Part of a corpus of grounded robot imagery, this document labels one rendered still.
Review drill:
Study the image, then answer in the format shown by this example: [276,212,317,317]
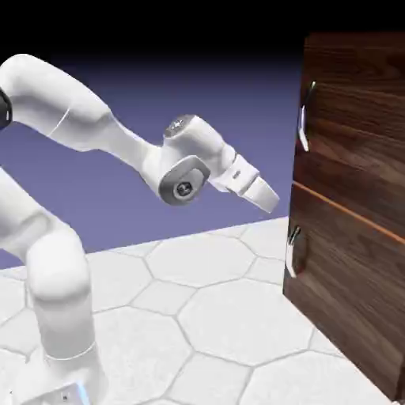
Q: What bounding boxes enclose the dark wood cabinet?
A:
[282,32,405,402]

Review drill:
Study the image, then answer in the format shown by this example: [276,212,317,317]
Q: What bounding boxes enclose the curved silver door handle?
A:
[285,225,302,279]
[297,81,317,153]

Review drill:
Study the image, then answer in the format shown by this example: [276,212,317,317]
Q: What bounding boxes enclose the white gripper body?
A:
[242,176,281,214]

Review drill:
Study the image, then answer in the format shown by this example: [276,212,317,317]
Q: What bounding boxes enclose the dark wood cabinet door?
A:
[290,32,405,242]
[282,184,405,402]

